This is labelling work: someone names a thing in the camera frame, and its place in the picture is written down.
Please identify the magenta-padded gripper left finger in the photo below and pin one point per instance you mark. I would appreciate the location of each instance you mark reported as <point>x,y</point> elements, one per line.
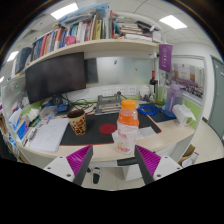
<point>78,160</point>

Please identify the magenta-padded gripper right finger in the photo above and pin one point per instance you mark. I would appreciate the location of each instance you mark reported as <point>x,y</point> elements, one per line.
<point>150,160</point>

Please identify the orange-capped plastic drink bottle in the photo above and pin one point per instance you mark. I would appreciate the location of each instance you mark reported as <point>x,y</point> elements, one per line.
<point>127,133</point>

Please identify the purple translucent water bottle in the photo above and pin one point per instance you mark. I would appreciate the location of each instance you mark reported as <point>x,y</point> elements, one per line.
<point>173,100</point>

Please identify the black and white slipper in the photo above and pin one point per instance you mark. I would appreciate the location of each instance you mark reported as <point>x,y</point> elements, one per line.
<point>96,175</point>

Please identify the black red-edged desk mat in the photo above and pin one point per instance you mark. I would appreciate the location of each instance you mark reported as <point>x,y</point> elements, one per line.
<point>95,137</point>

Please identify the floral patterned paper cup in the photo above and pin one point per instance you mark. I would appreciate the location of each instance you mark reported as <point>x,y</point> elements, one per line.
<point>77,123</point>

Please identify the brown cardboard box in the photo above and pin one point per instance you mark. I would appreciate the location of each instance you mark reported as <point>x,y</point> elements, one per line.
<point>188,156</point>

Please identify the flat round red coaster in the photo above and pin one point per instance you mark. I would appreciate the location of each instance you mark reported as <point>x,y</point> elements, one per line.
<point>107,129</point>

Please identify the dark blue mouse pad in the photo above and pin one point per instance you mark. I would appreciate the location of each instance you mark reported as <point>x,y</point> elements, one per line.
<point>161,116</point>

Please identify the small blue electronic device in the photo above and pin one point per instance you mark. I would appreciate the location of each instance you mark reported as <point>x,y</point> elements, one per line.
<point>62,108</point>

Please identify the white plastic pitcher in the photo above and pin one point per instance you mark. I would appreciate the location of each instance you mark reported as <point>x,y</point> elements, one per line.
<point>182,115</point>

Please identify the clear plastic container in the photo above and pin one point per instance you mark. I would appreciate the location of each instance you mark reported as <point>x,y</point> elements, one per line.
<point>48,112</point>

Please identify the grey metal stand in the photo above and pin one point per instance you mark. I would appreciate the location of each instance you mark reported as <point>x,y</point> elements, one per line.
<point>107,106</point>

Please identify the white tissue pile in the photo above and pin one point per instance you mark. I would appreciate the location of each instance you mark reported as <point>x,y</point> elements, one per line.
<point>33,115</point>

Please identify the blue and white box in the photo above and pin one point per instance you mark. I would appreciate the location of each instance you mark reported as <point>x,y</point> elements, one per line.
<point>21,130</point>

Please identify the dark wine bottle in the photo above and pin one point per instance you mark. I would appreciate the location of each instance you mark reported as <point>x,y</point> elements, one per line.
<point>153,85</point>

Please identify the black computer monitor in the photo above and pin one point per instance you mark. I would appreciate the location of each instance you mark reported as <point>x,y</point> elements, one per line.
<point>55,78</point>

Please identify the grey door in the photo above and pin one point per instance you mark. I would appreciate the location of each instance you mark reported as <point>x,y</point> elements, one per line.
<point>218,100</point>

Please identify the purple hanging banner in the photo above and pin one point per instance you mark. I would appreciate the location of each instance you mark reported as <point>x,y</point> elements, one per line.
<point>165,57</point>

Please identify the beige shelf full of books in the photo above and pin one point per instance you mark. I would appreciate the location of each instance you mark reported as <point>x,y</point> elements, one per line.
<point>93,45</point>

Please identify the white wall power socket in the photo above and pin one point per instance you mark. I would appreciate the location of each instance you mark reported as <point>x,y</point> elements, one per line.
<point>132,90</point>

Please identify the group photo wall poster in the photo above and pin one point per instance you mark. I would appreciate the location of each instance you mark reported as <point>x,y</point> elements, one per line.
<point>188,81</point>

